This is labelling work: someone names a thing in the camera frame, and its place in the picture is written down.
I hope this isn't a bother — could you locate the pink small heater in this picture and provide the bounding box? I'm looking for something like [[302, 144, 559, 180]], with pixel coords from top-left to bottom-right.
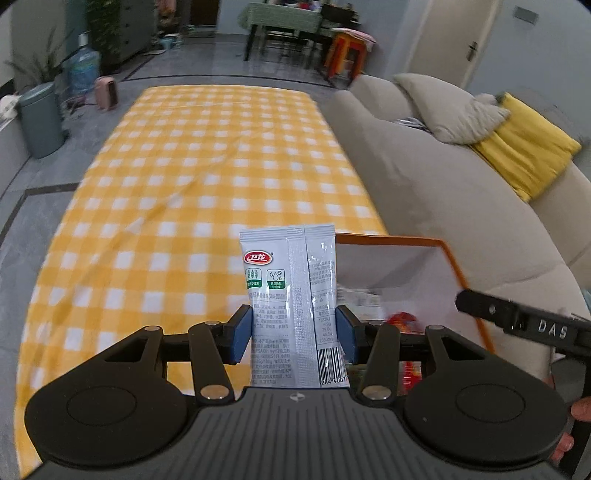
[[94, 76, 118, 110]]

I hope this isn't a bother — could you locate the person's right hand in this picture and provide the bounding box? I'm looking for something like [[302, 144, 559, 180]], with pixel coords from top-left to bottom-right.
[[550, 397, 591, 465]]

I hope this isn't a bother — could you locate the orange stool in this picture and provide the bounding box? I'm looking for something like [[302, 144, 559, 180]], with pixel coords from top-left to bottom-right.
[[325, 27, 376, 84]]

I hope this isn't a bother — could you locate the red chip bag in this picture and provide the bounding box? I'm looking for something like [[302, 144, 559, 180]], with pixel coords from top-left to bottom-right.
[[387, 311, 423, 395]]

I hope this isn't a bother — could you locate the leafy potted plant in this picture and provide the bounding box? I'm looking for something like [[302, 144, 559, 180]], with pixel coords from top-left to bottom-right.
[[86, 0, 121, 72]]

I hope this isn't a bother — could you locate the grey drawer cabinet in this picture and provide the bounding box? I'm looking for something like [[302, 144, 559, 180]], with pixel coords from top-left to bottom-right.
[[118, 0, 156, 63]]

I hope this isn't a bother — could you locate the yellow cushion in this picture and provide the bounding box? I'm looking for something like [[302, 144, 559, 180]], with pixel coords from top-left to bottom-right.
[[471, 92, 582, 203]]

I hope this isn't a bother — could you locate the blue water jug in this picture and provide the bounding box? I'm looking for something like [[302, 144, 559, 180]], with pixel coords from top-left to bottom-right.
[[68, 46, 100, 96]]

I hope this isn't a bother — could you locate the pale green cookie bag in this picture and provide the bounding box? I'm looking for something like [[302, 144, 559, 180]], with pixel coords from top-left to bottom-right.
[[337, 285, 385, 321]]

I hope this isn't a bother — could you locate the white sachet packet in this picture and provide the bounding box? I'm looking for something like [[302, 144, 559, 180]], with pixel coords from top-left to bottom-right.
[[239, 224, 349, 389]]

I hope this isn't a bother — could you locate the spiky potted plant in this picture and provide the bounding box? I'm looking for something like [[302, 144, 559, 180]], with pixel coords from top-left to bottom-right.
[[3, 27, 71, 87]]

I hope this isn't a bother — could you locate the yellow checkered tablecloth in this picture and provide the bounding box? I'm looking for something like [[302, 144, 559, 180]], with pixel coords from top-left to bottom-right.
[[14, 85, 386, 474]]

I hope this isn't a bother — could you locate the beige cushion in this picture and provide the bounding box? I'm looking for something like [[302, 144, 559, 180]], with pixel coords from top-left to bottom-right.
[[394, 73, 511, 145]]

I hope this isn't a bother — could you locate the orange cardboard box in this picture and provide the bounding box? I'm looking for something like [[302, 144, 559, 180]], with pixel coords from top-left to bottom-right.
[[335, 233, 496, 352]]

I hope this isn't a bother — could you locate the dining table green cloth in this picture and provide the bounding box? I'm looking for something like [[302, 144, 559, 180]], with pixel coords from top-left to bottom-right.
[[238, 2, 322, 61]]

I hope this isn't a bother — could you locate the grey-green trash bin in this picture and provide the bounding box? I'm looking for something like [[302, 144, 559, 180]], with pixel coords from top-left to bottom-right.
[[17, 82, 65, 159]]

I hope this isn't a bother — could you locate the beige sofa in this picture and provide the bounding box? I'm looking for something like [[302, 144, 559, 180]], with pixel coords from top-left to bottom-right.
[[322, 73, 591, 379]]

